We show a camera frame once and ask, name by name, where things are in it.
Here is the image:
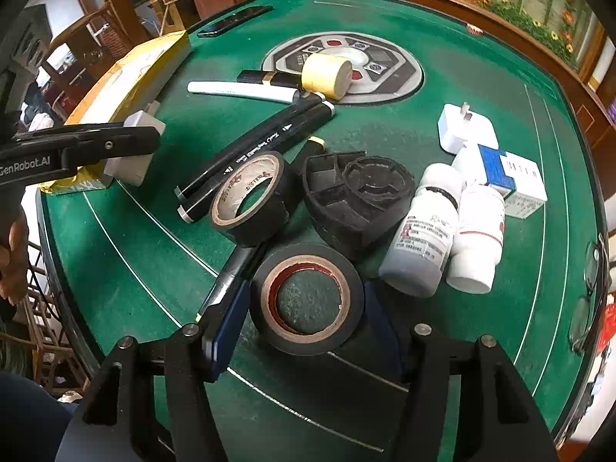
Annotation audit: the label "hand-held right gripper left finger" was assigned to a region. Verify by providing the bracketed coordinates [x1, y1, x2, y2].
[62, 276, 252, 462]

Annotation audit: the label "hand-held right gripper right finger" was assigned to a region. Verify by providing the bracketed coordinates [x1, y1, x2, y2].
[363, 279, 561, 462]

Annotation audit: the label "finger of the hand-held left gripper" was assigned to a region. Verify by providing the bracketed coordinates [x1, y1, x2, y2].
[60, 126, 162, 170]
[10, 124, 147, 143]

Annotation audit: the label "white charger block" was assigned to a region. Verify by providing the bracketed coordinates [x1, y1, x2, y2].
[103, 101, 167, 187]

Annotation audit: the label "black tape roll red core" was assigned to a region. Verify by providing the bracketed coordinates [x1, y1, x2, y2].
[249, 243, 365, 358]

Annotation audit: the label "white foam box yellow tape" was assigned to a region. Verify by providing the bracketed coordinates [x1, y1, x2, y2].
[37, 30, 192, 196]

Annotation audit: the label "white pill bottle grey label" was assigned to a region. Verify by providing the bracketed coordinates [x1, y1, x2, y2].
[378, 164, 464, 298]

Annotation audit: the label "black marker pen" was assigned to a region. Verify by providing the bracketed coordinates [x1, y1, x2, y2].
[177, 101, 336, 224]
[174, 90, 328, 203]
[196, 244, 269, 321]

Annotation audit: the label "white pill bottle red label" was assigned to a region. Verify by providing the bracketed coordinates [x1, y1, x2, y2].
[446, 184, 506, 295]

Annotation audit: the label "black tape roll white core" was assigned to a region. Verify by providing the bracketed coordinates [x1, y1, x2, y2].
[209, 151, 300, 247]

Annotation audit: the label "black plastic tape dispenser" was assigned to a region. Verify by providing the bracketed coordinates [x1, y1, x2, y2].
[301, 151, 417, 261]

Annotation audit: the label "blue white medicine box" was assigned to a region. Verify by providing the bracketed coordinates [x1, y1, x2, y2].
[475, 144, 548, 221]

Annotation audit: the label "yellow masking tape roll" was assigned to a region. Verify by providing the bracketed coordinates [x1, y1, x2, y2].
[300, 53, 355, 100]

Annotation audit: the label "white power adapter with prongs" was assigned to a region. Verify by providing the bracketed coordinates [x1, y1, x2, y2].
[437, 102, 500, 156]

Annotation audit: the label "person's left hand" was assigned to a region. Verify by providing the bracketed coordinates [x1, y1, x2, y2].
[0, 209, 30, 306]

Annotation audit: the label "wooden chair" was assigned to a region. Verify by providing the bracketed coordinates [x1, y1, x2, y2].
[39, 2, 147, 107]

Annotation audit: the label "white pen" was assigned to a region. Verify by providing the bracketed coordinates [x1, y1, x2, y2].
[187, 80, 300, 105]

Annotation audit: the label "black gold lipstick tube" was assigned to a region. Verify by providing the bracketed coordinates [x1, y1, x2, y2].
[237, 70, 305, 91]

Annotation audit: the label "black smartphone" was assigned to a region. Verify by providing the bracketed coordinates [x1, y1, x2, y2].
[196, 5, 275, 39]

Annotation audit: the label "wooden stool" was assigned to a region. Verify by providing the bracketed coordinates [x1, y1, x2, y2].
[18, 239, 93, 396]

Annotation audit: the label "eyeglasses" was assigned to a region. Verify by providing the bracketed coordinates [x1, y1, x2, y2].
[567, 239, 609, 356]

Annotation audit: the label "person's leg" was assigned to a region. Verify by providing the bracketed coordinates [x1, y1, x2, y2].
[0, 370, 78, 462]

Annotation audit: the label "grey round table console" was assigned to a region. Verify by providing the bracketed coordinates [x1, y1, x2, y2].
[261, 32, 425, 105]

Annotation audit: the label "flower wall mural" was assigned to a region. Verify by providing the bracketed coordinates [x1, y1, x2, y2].
[276, 0, 598, 65]

